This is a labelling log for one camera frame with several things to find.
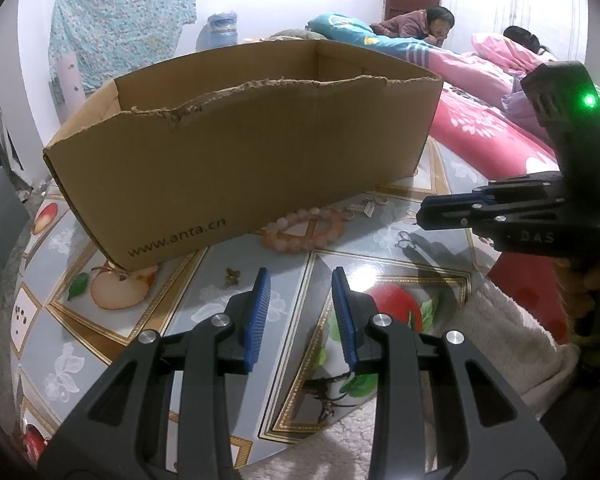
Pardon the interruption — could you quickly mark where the person in maroon jacket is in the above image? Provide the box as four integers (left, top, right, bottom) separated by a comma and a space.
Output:
370, 6, 455, 47

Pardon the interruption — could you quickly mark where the white paper roll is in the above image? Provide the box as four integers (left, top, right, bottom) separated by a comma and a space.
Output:
55, 52, 86, 114

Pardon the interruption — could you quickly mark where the person under pink blanket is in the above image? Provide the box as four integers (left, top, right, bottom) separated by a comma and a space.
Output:
503, 25, 553, 55

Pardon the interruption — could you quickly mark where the pink floral quilt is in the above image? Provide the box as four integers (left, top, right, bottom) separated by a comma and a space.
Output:
430, 35, 558, 179

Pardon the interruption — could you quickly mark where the teal floral hanging cloth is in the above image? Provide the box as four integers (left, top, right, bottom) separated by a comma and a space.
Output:
48, 0, 197, 105

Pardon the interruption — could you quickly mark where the brown cardboard box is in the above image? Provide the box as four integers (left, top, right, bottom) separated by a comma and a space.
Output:
43, 40, 443, 271

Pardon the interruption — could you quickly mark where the blue water jug on dispenser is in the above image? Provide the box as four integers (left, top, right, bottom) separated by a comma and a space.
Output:
208, 11, 238, 49

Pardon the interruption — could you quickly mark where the pink bead bracelet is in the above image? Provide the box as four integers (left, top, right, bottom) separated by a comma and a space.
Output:
261, 206, 348, 255

